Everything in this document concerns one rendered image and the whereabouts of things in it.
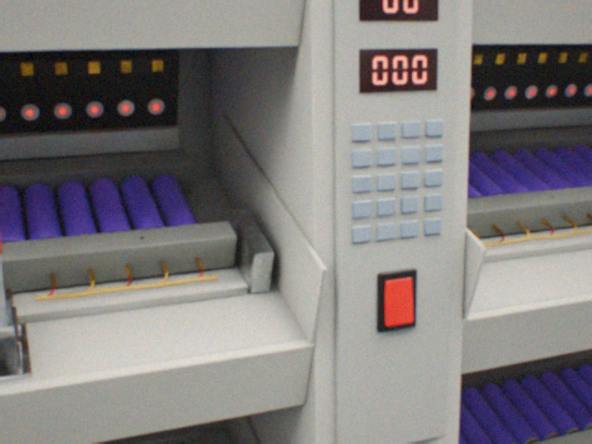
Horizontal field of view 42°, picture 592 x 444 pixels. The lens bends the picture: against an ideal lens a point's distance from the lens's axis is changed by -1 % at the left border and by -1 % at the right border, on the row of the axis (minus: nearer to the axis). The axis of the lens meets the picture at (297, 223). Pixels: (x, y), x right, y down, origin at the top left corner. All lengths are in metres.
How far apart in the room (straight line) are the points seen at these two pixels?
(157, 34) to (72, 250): 0.13
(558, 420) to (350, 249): 0.33
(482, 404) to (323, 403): 0.25
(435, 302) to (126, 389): 0.18
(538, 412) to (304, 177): 0.35
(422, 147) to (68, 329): 0.21
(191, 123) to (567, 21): 0.27
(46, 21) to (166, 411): 0.20
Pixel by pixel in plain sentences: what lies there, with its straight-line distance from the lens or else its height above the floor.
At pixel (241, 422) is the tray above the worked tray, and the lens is 0.59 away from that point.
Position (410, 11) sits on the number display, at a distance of 0.42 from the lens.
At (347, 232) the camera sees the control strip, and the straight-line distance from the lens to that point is 0.41.
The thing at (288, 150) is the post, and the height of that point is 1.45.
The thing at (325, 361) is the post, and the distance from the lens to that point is 0.43.
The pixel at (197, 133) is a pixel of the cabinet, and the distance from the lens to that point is 0.59.
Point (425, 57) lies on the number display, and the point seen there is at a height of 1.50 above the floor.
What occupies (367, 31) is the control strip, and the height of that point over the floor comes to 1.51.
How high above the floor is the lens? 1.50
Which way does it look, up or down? 13 degrees down
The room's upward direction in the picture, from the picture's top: 1 degrees counter-clockwise
